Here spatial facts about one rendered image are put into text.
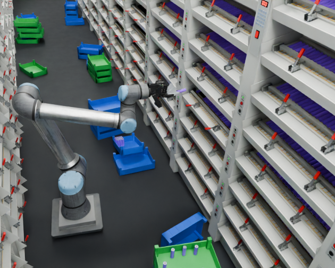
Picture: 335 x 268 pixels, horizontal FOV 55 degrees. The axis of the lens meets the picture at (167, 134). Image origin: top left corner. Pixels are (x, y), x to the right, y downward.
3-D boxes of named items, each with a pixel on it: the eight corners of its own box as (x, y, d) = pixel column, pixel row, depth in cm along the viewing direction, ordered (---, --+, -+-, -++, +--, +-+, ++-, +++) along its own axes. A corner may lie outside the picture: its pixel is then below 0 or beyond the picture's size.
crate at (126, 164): (119, 176, 258) (119, 168, 253) (112, 160, 273) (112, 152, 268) (155, 168, 268) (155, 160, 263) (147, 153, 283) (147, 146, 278)
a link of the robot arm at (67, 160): (67, 190, 217) (4, 98, 173) (70, 172, 231) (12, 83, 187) (89, 183, 217) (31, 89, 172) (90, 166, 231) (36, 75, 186)
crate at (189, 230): (159, 253, 204) (167, 263, 199) (161, 233, 192) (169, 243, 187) (195, 231, 220) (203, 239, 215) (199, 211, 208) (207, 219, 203)
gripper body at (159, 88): (169, 85, 193) (150, 86, 189) (167, 98, 198) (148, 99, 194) (164, 80, 199) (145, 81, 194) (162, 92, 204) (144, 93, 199)
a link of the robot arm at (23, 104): (6, 102, 162) (139, 120, 179) (12, 90, 172) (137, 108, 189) (6, 122, 169) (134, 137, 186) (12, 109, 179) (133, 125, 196)
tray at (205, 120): (226, 153, 181) (225, 141, 175) (183, 100, 226) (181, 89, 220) (257, 139, 185) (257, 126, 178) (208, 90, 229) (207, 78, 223)
